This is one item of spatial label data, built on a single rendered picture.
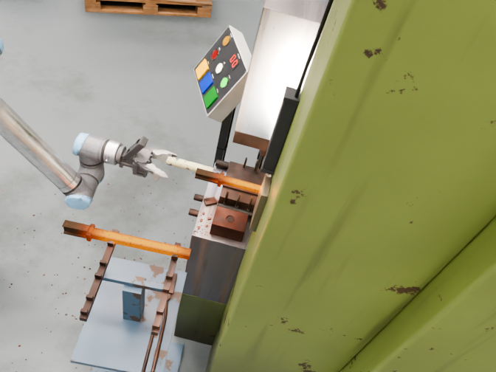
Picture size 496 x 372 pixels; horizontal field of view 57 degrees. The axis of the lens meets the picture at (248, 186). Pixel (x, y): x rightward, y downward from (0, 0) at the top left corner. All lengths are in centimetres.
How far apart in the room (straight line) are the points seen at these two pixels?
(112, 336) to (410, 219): 108
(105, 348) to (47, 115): 211
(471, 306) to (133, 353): 106
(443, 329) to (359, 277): 23
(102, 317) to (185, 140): 182
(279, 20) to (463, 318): 82
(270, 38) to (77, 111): 243
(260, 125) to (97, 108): 226
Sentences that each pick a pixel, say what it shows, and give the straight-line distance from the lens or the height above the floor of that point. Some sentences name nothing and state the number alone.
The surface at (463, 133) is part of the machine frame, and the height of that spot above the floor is 182.
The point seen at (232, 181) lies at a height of 101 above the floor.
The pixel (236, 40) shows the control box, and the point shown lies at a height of 120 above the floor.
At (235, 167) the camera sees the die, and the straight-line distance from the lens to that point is 181.
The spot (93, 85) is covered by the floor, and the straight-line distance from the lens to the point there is 368.
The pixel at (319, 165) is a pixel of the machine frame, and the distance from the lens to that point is 93.
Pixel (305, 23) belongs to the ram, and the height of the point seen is 175.
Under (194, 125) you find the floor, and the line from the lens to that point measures 341.
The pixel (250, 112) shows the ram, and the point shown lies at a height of 145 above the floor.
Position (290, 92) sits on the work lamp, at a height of 164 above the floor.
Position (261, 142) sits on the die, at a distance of 146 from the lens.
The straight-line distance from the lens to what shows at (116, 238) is 156.
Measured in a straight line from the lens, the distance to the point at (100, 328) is 171.
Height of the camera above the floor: 229
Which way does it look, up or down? 48 degrees down
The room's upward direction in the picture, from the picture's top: 17 degrees clockwise
